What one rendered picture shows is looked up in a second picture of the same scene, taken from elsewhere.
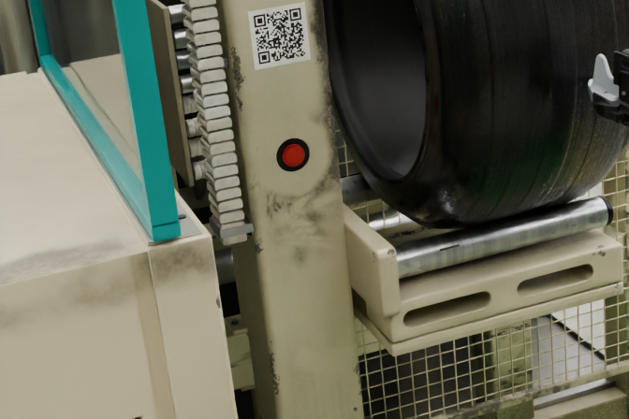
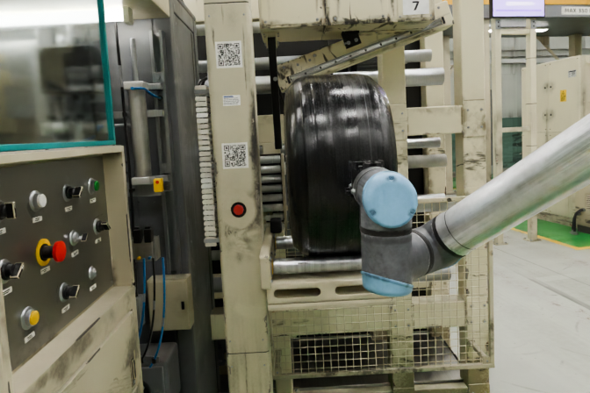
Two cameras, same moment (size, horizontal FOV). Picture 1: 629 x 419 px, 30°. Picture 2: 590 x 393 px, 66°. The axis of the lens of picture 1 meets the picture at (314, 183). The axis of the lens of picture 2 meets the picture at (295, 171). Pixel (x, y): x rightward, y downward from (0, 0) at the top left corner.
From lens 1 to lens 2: 0.65 m
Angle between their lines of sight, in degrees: 23
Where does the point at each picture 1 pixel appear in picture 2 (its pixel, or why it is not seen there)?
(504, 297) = (327, 293)
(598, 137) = not seen: hidden behind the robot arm
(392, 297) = (265, 280)
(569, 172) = (356, 231)
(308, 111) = (246, 190)
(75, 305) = not seen: outside the picture
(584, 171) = not seen: hidden behind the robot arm
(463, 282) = (306, 281)
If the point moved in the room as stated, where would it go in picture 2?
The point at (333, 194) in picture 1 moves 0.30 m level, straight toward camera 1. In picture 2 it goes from (256, 231) to (206, 259)
